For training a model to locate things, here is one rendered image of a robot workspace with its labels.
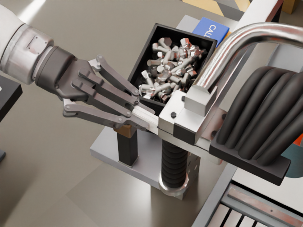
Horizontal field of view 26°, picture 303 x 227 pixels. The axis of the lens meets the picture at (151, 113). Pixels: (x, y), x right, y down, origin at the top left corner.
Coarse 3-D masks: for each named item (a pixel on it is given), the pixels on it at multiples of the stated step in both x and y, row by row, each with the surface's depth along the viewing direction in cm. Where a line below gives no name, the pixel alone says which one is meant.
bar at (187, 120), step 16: (256, 0) 87; (272, 0) 87; (256, 16) 86; (272, 16) 88; (240, 64) 82; (224, 80) 80; (224, 96) 81; (192, 112) 77; (208, 112) 77; (176, 128) 77; (192, 128) 76; (192, 144) 78
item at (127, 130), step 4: (120, 128) 122; (124, 128) 121; (128, 128) 120; (132, 128) 121; (136, 128) 123; (120, 132) 123; (124, 132) 122; (128, 132) 121; (132, 132) 122; (128, 136) 123
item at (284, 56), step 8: (280, 48) 91; (288, 48) 91; (296, 48) 92; (272, 56) 90; (280, 56) 90; (288, 56) 90; (296, 56) 90; (272, 64) 90; (280, 64) 90; (288, 64) 90; (296, 64) 89; (296, 144) 93
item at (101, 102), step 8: (80, 88) 107; (88, 88) 108; (96, 96) 108; (88, 104) 110; (96, 104) 109; (104, 104) 108; (112, 104) 108; (112, 112) 109; (120, 112) 108; (128, 112) 108
